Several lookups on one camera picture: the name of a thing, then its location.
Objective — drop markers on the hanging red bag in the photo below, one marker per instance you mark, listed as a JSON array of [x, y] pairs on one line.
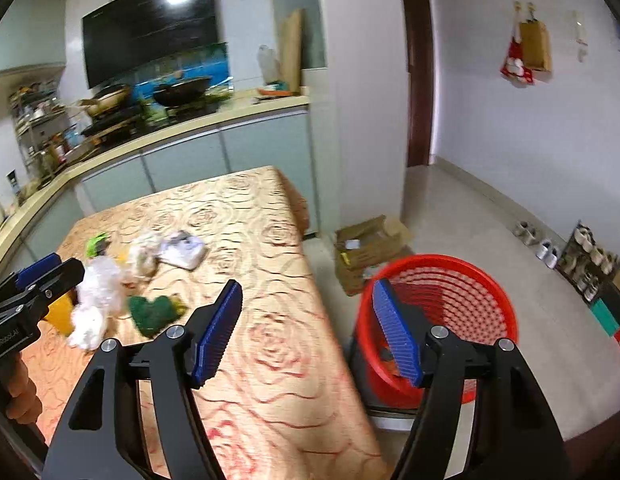
[[515, 65]]

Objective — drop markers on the dark brown door frame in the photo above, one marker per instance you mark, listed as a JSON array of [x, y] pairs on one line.
[[420, 85]]

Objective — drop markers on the grey shoes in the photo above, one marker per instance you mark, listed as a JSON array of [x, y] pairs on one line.
[[525, 232]]

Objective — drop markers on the green snack packet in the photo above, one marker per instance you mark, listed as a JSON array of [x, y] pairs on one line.
[[96, 245]]

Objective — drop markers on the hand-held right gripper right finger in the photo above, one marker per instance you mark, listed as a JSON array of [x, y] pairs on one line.
[[395, 332]]

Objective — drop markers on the hanging wooden board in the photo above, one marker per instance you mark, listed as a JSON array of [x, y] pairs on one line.
[[535, 45]]

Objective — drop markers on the clear plastic bottle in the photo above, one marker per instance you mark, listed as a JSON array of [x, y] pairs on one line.
[[267, 65]]

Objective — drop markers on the golden pan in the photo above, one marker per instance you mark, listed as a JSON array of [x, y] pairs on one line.
[[107, 100]]

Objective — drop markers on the red plastic basket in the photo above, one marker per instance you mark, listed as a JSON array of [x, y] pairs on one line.
[[465, 300]]

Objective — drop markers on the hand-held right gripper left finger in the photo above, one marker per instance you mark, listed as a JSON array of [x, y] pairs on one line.
[[217, 332]]

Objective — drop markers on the grey wall cabinet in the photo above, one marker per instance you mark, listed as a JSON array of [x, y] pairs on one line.
[[25, 35]]

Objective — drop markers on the white plastic bag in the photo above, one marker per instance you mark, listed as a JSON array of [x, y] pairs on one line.
[[87, 330]]

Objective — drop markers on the cardboard box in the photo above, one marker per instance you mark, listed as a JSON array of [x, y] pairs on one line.
[[370, 255]]

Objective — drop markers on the crumpled clear yellow wrapper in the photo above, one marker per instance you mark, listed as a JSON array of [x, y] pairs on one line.
[[140, 257]]

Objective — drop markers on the clear plastic bag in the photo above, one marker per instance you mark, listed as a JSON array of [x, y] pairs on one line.
[[102, 285]]

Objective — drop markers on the white shoes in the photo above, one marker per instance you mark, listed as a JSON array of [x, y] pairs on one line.
[[549, 255]]

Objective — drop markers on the leaning wooden cutting board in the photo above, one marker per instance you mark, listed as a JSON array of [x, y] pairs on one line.
[[292, 50]]

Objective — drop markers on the yellow packet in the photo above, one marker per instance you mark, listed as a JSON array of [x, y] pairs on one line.
[[60, 315]]

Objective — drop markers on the blue backsplash panel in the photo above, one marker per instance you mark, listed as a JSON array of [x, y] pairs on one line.
[[210, 62]]

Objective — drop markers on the green white red box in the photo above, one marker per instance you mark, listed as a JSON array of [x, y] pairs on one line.
[[610, 317]]

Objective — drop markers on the person's left hand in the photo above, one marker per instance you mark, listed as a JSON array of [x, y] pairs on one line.
[[21, 385]]

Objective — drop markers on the black wok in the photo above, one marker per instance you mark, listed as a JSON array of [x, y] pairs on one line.
[[182, 91]]

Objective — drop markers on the black gas stove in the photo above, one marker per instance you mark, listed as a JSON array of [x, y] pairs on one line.
[[120, 122]]

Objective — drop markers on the row of shoes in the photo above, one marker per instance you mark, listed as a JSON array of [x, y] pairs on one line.
[[590, 260]]

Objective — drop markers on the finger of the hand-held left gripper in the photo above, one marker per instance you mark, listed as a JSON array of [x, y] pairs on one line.
[[37, 267], [60, 280]]

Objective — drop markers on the grey kitchen counter cabinet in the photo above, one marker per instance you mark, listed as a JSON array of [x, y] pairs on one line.
[[190, 155]]

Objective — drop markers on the metal spice rack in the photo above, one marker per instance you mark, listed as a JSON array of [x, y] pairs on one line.
[[37, 120]]

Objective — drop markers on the black range hood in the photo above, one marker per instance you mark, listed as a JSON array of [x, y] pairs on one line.
[[150, 25]]

